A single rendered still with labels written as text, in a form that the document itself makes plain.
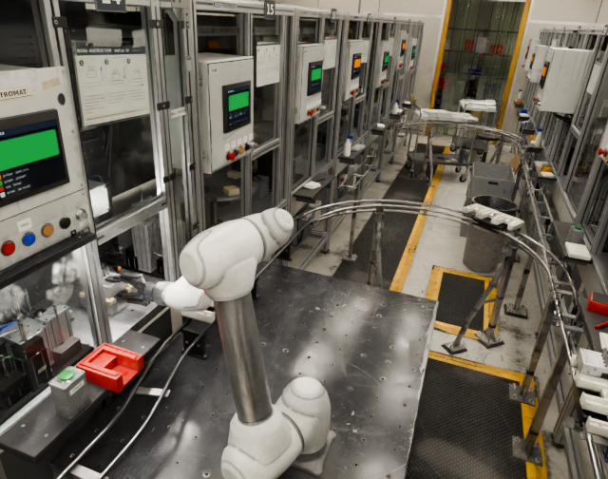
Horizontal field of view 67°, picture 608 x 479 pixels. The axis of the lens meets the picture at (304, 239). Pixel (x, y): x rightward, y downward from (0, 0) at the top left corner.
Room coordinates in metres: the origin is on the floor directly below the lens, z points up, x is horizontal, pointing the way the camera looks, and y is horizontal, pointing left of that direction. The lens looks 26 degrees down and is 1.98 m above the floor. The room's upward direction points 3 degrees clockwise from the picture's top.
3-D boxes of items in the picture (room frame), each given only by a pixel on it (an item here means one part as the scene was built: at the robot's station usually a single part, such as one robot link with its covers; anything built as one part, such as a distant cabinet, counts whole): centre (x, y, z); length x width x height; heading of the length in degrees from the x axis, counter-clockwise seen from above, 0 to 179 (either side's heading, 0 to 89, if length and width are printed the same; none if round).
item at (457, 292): (3.15, -1.29, 0.01); 1.00 x 0.55 x 0.01; 161
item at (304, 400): (1.08, -0.03, 0.85); 0.18 x 0.16 x 0.22; 142
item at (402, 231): (5.73, -1.37, 0.01); 5.85 x 0.59 x 0.01; 161
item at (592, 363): (1.32, -1.09, 0.92); 0.13 x 0.10 x 0.09; 71
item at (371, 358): (1.51, 0.02, 0.66); 1.50 x 1.06 x 0.04; 161
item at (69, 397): (0.99, 0.66, 0.97); 0.08 x 0.08 x 0.12; 71
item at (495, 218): (2.83, -1.24, 0.84); 0.37 x 0.14 x 0.10; 39
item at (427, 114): (6.56, -1.88, 0.48); 0.88 x 0.56 x 0.96; 89
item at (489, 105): (7.63, -2.68, 0.48); 0.84 x 0.58 x 0.97; 169
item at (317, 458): (1.11, -0.04, 0.71); 0.22 x 0.18 x 0.06; 161
